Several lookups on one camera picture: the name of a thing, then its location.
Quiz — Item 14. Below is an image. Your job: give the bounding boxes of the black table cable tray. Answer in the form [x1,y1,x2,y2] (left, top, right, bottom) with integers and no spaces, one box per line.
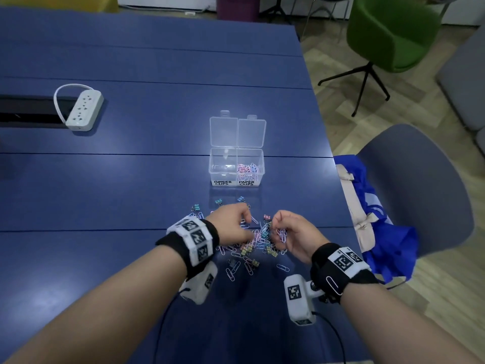
[0,95,76,127]

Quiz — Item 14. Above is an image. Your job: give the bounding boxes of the black camera cable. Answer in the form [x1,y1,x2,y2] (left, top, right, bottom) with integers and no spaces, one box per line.
[311,311,348,364]
[153,288,190,364]

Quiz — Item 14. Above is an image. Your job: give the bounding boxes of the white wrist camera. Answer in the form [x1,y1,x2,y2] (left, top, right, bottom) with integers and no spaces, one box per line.
[178,260,219,306]
[284,275,326,327]

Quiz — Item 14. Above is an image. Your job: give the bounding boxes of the person's left hand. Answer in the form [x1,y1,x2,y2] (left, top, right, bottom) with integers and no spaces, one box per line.
[206,202,255,247]

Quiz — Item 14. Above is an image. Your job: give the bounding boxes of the purple stool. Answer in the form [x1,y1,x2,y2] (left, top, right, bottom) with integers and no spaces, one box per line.
[216,0,261,22]

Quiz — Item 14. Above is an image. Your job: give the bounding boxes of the grey sofa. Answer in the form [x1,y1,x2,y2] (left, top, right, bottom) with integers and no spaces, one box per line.
[435,24,485,156]

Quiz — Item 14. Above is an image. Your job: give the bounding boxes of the green chair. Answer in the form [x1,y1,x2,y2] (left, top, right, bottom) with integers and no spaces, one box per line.
[317,0,442,118]

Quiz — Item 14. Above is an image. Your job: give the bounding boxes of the yellow chair with black legs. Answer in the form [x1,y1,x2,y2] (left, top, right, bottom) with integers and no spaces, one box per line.
[259,0,293,25]

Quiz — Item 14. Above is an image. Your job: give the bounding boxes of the large yellow chair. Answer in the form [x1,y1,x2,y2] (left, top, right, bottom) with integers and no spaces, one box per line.
[0,0,119,14]

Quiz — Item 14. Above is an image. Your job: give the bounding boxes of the blue bag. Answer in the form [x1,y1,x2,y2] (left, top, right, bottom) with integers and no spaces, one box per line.
[333,154,419,291]

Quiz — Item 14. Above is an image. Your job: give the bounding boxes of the person's left forearm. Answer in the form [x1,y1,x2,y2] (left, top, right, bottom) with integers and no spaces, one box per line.
[0,245,188,364]

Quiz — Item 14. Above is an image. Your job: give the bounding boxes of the person's right hand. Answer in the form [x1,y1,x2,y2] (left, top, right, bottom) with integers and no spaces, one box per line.
[269,210,330,265]

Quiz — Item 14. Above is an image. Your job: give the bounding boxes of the pile of paper clips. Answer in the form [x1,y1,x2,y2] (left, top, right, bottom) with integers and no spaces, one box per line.
[187,197,290,281]

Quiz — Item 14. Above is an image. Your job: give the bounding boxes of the person's right forearm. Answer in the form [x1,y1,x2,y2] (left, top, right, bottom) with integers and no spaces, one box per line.
[341,280,482,364]

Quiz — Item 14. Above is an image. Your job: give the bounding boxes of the black marker wristband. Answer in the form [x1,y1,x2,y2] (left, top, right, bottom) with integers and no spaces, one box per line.
[310,242,379,304]
[155,215,220,279]

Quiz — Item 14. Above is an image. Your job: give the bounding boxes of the clear two-compartment plastic box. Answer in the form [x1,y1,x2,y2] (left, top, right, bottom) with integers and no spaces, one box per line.
[208,110,267,188]

